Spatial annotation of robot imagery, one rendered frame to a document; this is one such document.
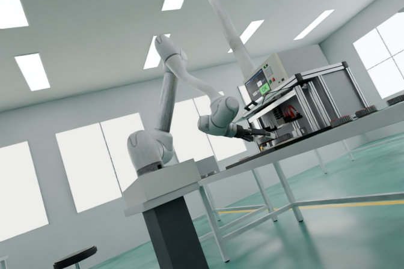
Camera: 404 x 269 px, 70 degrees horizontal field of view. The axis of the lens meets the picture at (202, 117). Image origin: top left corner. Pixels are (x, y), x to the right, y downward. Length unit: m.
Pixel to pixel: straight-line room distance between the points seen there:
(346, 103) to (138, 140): 1.25
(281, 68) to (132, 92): 5.19
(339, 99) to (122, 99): 5.36
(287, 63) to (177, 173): 0.98
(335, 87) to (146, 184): 1.25
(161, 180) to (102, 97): 5.31
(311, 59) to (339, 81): 0.24
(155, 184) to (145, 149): 0.23
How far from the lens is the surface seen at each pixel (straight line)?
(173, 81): 1.84
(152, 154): 1.59
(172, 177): 1.50
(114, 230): 6.20
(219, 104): 1.41
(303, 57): 2.06
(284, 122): 1.86
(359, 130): 1.12
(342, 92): 1.99
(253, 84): 2.15
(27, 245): 6.29
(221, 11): 3.87
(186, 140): 6.65
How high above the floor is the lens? 0.75
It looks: 11 degrees up
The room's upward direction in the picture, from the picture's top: 21 degrees counter-clockwise
